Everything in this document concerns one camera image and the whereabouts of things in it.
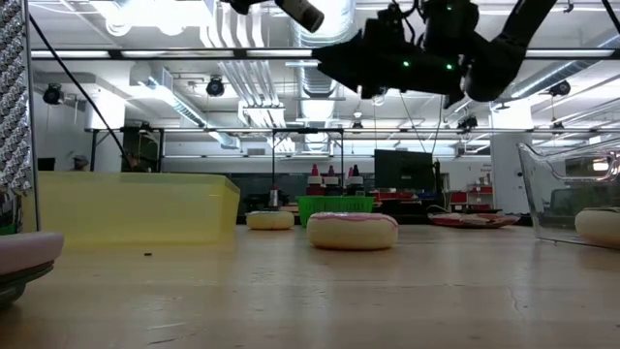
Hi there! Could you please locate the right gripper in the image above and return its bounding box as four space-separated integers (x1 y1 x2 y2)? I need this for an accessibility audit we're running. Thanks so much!
311 30 467 111

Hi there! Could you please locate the black colouring bottle grey label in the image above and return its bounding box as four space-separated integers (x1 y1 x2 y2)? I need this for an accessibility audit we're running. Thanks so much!
274 0 326 34

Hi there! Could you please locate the dark colouring bottle black tip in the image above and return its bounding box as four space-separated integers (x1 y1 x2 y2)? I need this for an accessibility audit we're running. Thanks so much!
347 164 366 197

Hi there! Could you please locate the red food colouring bottle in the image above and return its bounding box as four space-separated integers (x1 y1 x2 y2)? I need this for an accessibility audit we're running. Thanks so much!
306 163 325 197

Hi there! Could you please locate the pink frosted donut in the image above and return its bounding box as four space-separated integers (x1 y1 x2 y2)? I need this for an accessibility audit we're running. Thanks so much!
306 211 400 252

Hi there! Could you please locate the mint green frosted donut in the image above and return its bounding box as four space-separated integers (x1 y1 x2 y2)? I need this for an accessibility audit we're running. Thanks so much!
245 209 296 232

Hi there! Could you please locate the red snack packet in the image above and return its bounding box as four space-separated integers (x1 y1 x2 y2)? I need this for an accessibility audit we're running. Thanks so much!
428 211 522 230

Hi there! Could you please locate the black ceiling spotlight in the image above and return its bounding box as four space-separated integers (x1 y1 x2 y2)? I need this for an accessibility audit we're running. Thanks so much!
457 113 480 133
42 82 64 106
549 79 573 98
205 75 227 98

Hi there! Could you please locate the black monitor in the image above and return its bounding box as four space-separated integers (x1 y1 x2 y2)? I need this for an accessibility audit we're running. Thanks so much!
373 148 435 193

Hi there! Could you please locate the black overhead crossbeam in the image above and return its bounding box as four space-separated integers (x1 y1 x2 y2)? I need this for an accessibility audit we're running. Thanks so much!
28 48 620 61

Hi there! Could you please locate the green plastic basket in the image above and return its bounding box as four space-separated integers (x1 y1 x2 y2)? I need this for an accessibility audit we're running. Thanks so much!
295 195 376 229

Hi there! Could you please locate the person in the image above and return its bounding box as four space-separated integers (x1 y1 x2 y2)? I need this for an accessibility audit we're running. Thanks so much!
70 153 92 173

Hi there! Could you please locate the yellow translucent plastic bin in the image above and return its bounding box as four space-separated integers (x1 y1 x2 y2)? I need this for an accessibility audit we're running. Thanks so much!
37 172 242 245

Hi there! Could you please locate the clear plastic bin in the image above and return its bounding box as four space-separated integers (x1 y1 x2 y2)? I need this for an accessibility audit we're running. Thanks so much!
515 137 620 251

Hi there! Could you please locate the pink and chrome toaster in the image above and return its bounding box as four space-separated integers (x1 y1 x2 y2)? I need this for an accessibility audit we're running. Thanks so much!
0 0 66 307

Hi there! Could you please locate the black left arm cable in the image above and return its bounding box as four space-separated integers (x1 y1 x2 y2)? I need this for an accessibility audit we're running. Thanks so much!
27 13 133 167

